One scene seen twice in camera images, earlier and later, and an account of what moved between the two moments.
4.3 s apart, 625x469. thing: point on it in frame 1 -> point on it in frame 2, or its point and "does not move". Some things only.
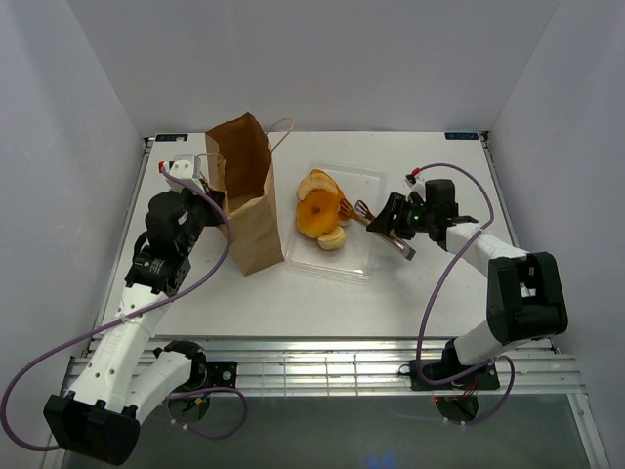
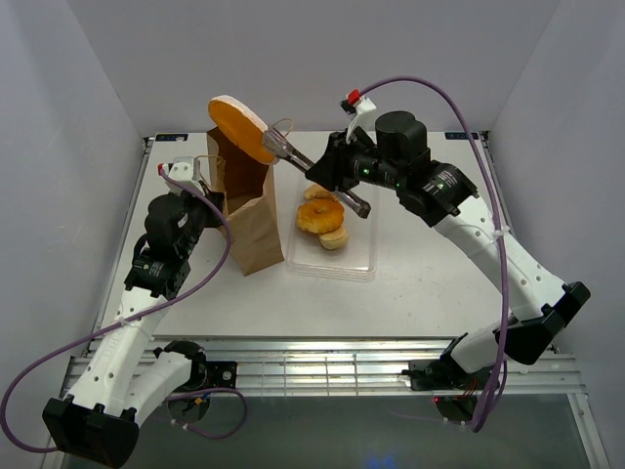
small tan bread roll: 334,239 does not move
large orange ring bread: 317,212 does not move
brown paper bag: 241,150 does not move
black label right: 462,135 does not move
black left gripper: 216,217 does not move
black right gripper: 395,205 -> 330,170
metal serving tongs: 364,216 -> 279,147
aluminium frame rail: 354,366 does not move
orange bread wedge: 346,211 -> 240,126
